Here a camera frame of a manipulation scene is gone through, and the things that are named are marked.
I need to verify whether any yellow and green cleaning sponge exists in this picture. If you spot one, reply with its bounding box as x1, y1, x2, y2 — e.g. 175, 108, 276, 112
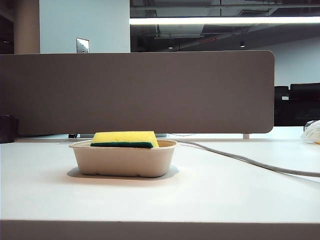
90, 130, 160, 149

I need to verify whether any white plastic bag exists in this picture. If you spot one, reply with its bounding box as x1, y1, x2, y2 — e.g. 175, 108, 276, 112
300, 120, 320, 145

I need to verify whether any narrow black office chair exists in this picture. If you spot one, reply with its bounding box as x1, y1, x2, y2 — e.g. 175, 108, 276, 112
274, 85, 290, 127

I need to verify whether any metal wall switch plate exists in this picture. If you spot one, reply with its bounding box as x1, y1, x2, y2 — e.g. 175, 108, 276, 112
75, 37, 91, 54

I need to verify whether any grey desk divider panel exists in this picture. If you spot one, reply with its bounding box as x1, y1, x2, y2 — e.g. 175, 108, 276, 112
0, 50, 275, 138

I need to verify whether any gray cable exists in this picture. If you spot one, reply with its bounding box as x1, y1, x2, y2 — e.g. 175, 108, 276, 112
176, 140, 320, 178

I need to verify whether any long ceiling light strip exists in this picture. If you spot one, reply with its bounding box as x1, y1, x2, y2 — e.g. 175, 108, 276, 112
129, 16, 320, 25

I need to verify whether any black cup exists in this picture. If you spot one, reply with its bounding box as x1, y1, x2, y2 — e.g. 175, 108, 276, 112
0, 114, 20, 144

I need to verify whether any beige paper lunch box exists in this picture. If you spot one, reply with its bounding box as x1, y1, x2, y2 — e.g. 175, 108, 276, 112
68, 139, 179, 179

